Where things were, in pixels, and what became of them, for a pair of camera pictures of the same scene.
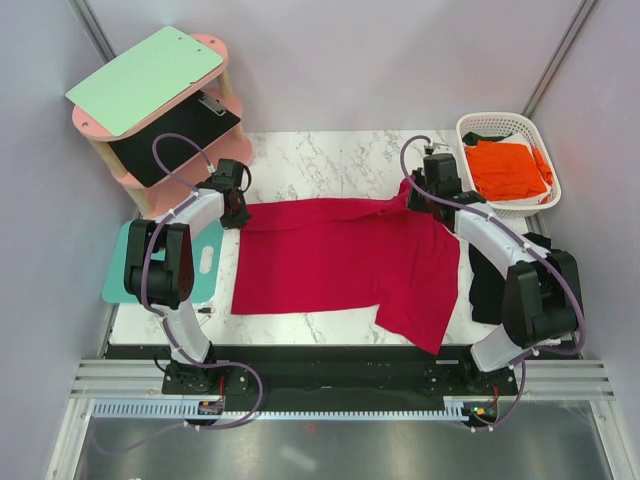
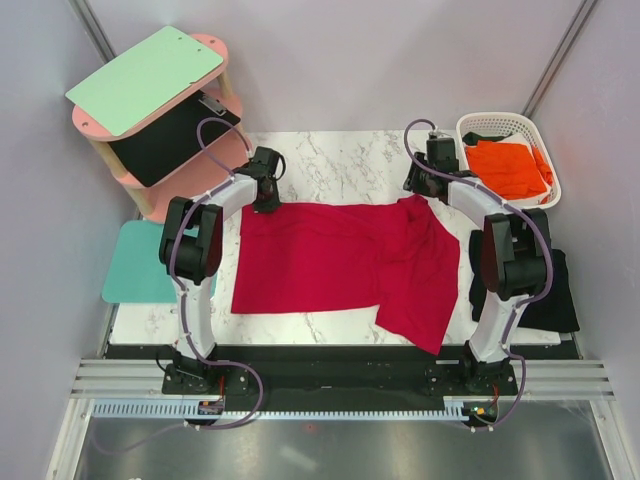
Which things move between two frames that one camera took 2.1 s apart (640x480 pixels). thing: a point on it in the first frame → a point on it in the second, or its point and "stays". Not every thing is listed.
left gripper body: (236, 217) → (271, 203)
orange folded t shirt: (508, 170) stays
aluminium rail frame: (546, 379) stays
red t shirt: (350, 255) stays
